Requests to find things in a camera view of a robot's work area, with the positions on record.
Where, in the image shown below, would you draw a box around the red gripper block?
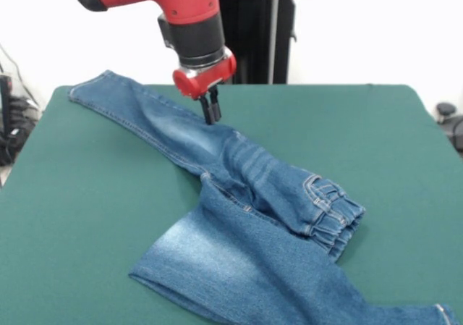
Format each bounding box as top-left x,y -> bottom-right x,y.
172,48 -> 238,125

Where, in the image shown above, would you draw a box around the blue denim jeans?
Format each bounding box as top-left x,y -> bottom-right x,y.
67,69 -> 460,325

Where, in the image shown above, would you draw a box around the dark green table cloth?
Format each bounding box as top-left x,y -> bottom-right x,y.
0,83 -> 463,325

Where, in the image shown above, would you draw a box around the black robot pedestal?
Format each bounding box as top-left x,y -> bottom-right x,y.
216,0 -> 314,86

